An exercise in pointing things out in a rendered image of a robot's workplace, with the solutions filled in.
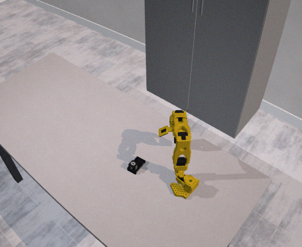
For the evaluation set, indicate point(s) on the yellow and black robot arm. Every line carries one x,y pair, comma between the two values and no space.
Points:
178,120

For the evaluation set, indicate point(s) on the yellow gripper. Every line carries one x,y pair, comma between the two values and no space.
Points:
165,130

